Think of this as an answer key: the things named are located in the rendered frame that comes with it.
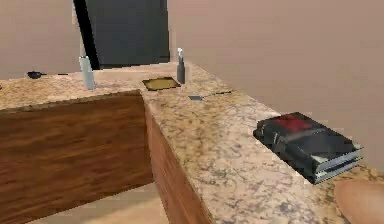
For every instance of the dark grey silver-top bottle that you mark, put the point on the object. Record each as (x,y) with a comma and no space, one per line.
(180,68)

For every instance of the brown wooden granite-top counter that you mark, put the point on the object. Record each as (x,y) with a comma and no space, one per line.
(206,140)

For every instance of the black books with red cover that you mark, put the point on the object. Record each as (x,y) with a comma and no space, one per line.
(308,145)

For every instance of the tan round bread loaf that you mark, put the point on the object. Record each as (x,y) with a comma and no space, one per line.
(361,201)

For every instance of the black fridge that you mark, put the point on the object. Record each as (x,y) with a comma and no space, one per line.
(128,31)

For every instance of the small black pan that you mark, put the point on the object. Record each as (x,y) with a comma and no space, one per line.
(34,74)

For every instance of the pale grey-blue tall bottle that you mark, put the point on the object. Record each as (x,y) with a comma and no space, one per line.
(87,72)

